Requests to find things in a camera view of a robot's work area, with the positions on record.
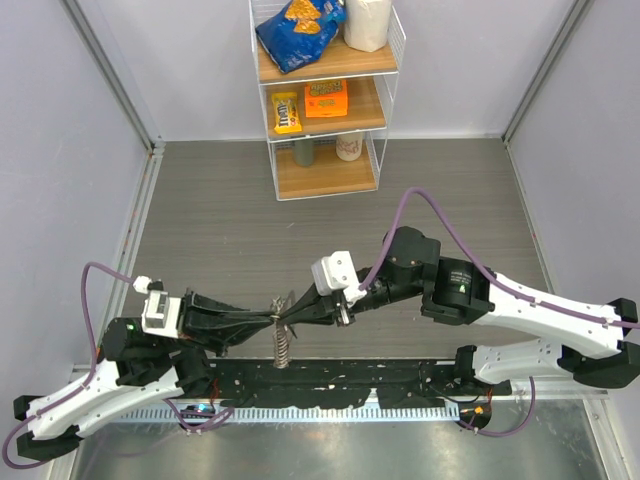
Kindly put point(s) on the white wire shelf unit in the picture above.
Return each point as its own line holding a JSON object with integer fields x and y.
{"x": 327, "y": 123}

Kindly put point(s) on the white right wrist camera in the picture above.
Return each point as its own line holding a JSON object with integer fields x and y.
{"x": 336, "y": 273}

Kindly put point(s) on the white paper towel roll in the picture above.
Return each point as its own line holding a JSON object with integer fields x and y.
{"x": 367, "y": 23}

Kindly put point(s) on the orange candy box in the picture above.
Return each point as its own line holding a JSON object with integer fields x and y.
{"x": 326, "y": 99}

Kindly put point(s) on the white printed cup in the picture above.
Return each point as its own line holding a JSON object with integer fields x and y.
{"x": 349, "y": 146}

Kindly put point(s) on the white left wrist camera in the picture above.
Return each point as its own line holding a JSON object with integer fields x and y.
{"x": 160, "y": 313}

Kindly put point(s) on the blue chips bag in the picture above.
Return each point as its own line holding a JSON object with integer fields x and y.
{"x": 300, "y": 32}

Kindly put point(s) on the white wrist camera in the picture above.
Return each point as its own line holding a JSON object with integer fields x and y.
{"x": 336, "y": 273}
{"x": 160, "y": 313}

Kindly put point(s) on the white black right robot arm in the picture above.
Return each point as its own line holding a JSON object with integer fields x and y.
{"x": 584, "y": 342}

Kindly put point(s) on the metal key organizer with rings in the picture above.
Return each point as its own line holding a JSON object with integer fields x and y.
{"x": 281, "y": 334}

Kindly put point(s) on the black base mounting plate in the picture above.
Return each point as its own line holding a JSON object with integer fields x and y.
{"x": 341, "y": 383}

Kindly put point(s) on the yellow candy bag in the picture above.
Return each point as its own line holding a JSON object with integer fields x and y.
{"x": 287, "y": 119}

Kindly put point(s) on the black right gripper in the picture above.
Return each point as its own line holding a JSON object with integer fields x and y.
{"x": 321, "y": 315}

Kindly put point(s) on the white slotted cable duct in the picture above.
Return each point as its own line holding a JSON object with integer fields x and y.
{"x": 369, "y": 412}

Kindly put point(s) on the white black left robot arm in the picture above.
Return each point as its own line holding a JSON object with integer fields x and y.
{"x": 159, "y": 355}

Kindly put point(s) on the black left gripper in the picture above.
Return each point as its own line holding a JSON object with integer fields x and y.
{"x": 218, "y": 334}

